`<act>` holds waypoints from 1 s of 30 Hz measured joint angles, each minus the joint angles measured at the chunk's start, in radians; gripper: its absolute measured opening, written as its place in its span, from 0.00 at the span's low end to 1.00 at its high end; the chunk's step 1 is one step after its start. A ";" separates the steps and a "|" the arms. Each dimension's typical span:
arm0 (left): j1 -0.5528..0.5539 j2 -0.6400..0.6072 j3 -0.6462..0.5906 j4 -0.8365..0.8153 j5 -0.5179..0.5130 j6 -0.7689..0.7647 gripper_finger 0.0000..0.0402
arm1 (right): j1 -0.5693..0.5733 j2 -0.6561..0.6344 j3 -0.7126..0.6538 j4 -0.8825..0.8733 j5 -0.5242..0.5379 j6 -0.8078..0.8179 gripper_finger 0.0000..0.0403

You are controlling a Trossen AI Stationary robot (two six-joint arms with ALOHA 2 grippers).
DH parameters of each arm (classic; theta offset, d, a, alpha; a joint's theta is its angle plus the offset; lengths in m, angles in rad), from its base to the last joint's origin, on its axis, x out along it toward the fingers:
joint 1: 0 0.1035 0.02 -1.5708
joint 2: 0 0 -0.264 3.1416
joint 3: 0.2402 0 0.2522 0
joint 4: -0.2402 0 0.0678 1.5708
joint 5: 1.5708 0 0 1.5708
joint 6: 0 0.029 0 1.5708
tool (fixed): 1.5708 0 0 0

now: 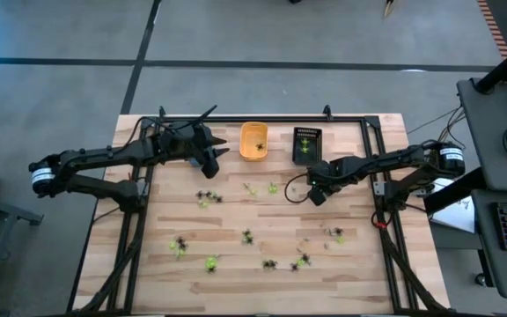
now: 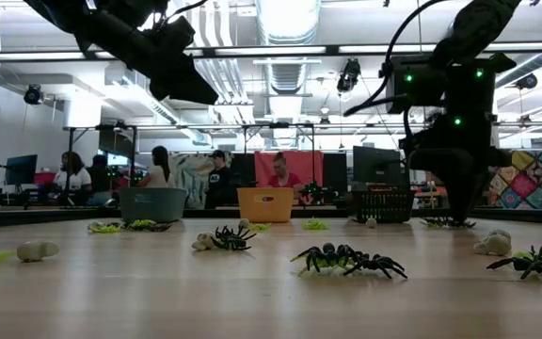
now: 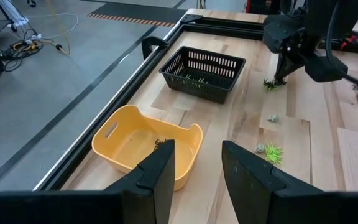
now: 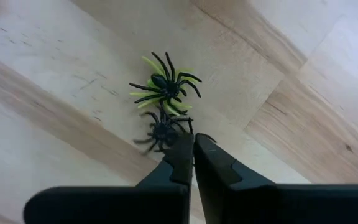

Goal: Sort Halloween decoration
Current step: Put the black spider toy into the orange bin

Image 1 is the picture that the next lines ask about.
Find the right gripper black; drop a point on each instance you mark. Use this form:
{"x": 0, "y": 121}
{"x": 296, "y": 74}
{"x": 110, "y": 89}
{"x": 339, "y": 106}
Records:
{"x": 326, "y": 174}

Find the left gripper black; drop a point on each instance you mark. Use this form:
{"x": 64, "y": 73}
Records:
{"x": 189, "y": 143}

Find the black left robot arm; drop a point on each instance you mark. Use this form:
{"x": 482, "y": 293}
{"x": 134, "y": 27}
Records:
{"x": 104, "y": 156}

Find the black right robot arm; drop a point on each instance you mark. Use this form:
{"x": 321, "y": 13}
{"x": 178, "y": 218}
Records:
{"x": 381, "y": 160}

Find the black slotted plastic basket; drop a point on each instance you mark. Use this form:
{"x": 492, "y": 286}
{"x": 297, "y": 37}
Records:
{"x": 315, "y": 152}

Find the yellow plastic bin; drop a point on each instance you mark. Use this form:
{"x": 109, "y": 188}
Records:
{"x": 249, "y": 136}

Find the black diagonal desk beam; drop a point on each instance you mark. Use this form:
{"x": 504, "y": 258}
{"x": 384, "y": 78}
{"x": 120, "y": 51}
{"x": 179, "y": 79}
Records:
{"x": 451, "y": 196}

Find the white paper sheet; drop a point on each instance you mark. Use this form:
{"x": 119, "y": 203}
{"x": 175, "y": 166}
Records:
{"x": 453, "y": 213}

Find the large grey desk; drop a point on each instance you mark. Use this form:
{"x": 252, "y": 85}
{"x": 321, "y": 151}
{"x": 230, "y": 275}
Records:
{"x": 491, "y": 132}

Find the tan pointed object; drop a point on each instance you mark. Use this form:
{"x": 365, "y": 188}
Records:
{"x": 389, "y": 8}

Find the black caster wheel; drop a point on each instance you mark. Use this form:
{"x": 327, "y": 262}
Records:
{"x": 481, "y": 279}

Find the grey keyboard desk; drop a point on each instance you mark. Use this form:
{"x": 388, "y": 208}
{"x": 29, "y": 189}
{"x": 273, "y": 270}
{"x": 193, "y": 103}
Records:
{"x": 500, "y": 268}

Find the black diagonal pole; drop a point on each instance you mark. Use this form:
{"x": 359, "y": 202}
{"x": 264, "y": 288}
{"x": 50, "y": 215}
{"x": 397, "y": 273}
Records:
{"x": 506, "y": 66}

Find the black frame clamp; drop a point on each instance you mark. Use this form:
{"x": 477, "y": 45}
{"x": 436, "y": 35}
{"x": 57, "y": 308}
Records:
{"x": 327, "y": 112}
{"x": 161, "y": 112}

